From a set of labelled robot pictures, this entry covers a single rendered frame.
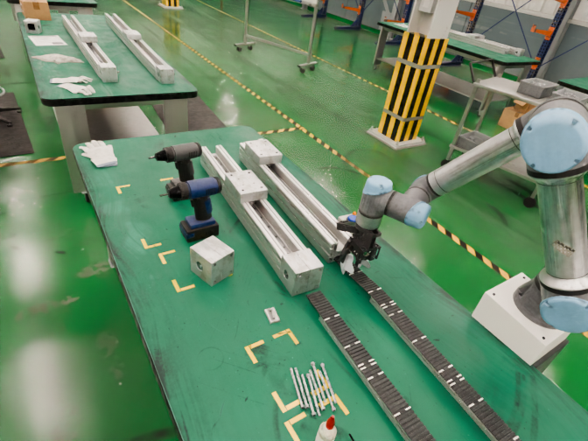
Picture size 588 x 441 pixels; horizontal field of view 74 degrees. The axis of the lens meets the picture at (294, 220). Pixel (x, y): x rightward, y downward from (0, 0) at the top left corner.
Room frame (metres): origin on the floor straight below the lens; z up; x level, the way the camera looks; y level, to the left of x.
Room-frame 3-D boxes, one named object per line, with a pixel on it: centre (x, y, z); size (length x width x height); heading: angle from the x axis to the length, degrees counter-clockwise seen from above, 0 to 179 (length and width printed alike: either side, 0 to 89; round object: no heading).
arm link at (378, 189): (0.99, -0.23, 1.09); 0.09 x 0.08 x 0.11; 62
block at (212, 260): (0.91, 0.23, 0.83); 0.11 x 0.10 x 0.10; 145
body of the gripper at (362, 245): (0.98, -0.23, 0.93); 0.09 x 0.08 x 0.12; 34
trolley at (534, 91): (3.65, -1.88, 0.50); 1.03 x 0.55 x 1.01; 50
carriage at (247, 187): (1.28, 0.20, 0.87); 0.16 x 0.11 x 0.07; 34
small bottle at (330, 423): (0.42, -0.14, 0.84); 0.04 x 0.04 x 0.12
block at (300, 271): (0.92, -0.06, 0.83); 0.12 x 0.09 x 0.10; 124
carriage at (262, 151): (1.59, 0.19, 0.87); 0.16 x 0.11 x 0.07; 34
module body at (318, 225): (1.39, 0.05, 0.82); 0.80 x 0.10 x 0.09; 34
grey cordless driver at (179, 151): (1.29, 0.48, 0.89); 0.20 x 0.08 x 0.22; 133
